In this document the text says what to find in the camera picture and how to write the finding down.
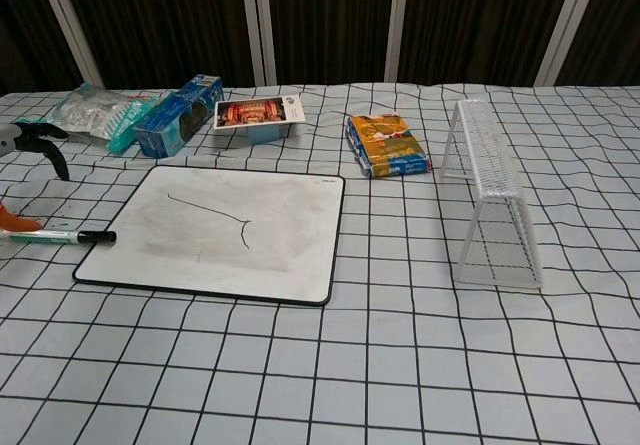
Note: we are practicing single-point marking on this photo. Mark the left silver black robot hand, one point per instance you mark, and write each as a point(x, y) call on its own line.
point(30, 135)

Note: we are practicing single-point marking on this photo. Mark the green white whiteboard marker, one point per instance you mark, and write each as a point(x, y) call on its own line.
point(50, 236)

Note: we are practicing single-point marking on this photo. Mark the white dry-erase board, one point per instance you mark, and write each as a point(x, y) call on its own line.
point(280, 260)

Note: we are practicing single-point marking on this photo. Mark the teal clear plastic snack bag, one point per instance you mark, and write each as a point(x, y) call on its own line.
point(105, 110)

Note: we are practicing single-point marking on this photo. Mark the blue cookie box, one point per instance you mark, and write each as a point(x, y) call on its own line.
point(170, 120)

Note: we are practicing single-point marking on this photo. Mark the red temple photo postcard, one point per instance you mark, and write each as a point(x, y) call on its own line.
point(255, 111)

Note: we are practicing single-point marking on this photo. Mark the light blue card stand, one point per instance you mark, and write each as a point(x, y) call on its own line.
point(267, 135)

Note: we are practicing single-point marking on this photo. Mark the orange yellow snack packet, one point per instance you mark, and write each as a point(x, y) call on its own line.
point(390, 147)

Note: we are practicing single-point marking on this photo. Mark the pale blue grid tablecloth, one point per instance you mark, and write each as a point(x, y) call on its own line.
point(350, 365)

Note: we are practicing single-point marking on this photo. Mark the white screen frame post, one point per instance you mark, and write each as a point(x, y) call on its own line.
point(67, 22)
point(565, 22)
point(257, 25)
point(399, 20)

